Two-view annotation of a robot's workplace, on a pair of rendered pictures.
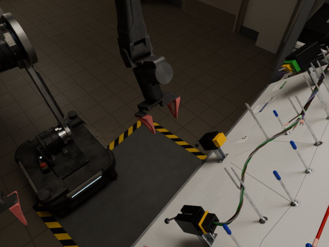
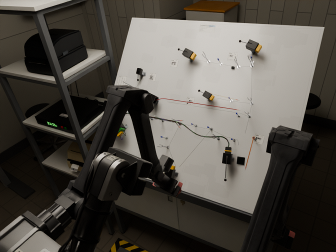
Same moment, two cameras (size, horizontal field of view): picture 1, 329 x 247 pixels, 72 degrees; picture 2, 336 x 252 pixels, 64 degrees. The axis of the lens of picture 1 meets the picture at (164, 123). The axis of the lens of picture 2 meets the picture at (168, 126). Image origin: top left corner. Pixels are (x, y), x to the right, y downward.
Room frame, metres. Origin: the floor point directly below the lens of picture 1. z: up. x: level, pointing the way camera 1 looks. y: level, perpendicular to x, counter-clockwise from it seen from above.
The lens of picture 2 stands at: (0.63, 0.90, 2.07)
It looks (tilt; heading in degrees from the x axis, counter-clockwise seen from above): 35 degrees down; 260
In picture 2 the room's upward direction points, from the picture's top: 5 degrees counter-clockwise
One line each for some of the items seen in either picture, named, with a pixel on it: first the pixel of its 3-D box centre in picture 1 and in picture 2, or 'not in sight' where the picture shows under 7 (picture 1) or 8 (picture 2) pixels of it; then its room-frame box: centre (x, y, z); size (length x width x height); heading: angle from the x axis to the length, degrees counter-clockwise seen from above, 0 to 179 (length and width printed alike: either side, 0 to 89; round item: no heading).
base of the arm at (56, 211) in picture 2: not in sight; (51, 222); (0.89, 0.38, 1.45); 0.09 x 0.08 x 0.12; 133
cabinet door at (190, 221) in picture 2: not in sight; (218, 226); (0.22, 0.00, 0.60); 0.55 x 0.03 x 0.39; 140
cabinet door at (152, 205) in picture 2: not in sight; (142, 198); (0.64, -0.36, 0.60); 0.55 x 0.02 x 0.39; 140
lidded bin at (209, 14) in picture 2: not in sight; (211, 18); (-0.53, -2.12, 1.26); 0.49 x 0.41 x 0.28; 133
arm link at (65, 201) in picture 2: not in sight; (74, 207); (0.84, 0.32, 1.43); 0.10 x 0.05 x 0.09; 43
